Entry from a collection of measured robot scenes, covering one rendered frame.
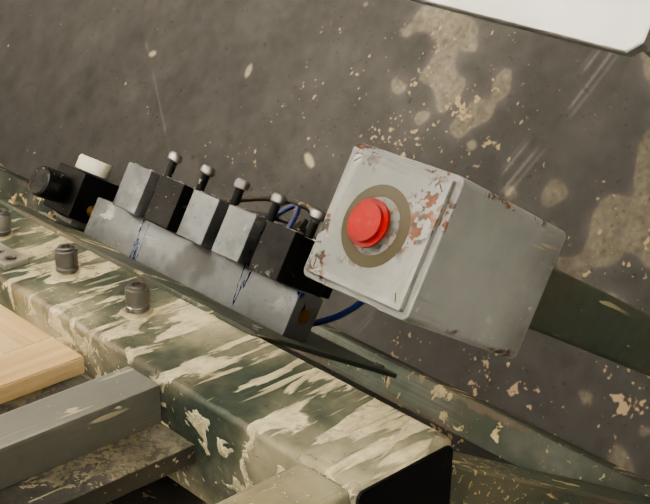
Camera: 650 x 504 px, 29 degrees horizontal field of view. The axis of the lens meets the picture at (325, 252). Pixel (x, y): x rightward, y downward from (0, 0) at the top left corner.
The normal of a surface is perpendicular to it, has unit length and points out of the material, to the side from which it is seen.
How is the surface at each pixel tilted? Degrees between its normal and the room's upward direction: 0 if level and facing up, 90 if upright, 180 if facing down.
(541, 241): 90
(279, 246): 0
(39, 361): 60
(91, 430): 90
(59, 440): 90
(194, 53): 0
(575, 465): 0
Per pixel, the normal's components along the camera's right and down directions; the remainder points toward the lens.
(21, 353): 0.01, -0.92
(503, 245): 0.68, 0.29
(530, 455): -0.62, -0.25
